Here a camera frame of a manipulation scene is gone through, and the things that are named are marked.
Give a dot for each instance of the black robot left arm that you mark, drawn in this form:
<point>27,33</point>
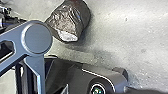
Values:
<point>8,16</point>

